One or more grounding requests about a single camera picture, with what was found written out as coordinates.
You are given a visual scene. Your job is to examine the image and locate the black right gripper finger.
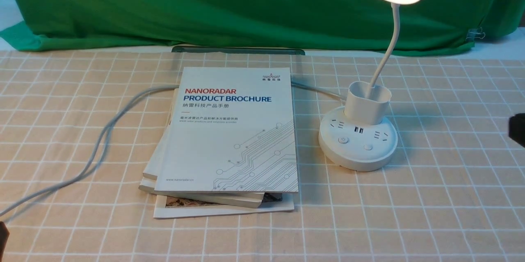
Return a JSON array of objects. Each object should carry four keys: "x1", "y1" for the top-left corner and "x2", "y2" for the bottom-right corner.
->
[{"x1": 509, "y1": 113, "x2": 525, "y2": 147}]

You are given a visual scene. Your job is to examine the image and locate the white desk lamp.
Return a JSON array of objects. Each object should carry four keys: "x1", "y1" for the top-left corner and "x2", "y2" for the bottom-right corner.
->
[{"x1": 318, "y1": 0, "x2": 401, "y2": 172}]

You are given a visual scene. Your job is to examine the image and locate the silver binder clip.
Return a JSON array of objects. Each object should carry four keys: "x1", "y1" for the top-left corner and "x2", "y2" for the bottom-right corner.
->
[{"x1": 465, "y1": 27, "x2": 486, "y2": 42}]

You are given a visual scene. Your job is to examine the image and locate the dark flat bar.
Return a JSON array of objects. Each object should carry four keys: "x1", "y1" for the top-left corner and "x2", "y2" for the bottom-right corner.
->
[{"x1": 171, "y1": 46, "x2": 306, "y2": 56}]

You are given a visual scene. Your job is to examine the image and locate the white product brochure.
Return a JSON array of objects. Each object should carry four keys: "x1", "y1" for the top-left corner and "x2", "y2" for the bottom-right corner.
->
[{"x1": 155, "y1": 67, "x2": 299, "y2": 193}]

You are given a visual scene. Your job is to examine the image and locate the middle stacked book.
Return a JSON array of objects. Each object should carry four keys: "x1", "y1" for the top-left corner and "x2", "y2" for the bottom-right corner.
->
[{"x1": 139, "y1": 90, "x2": 283, "y2": 209}]

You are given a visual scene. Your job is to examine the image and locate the bottom stacked magazine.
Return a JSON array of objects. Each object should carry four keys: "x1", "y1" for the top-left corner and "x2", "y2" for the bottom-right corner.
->
[{"x1": 153, "y1": 194, "x2": 294, "y2": 219}]

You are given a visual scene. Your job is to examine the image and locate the beige checkered tablecloth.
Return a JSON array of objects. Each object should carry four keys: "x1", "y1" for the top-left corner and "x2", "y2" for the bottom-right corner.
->
[{"x1": 1, "y1": 51, "x2": 524, "y2": 262}]

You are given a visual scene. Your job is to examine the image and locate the green backdrop cloth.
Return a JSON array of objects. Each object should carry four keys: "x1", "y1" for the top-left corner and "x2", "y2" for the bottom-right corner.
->
[{"x1": 1, "y1": 0, "x2": 524, "y2": 56}]

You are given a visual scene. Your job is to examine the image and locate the dark object at left edge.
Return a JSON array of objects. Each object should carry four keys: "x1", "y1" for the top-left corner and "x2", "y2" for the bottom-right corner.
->
[{"x1": 0, "y1": 221, "x2": 10, "y2": 262}]

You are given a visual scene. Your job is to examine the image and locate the grey power cable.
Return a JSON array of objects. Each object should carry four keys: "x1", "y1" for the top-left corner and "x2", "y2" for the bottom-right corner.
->
[{"x1": 0, "y1": 81, "x2": 346, "y2": 218}]

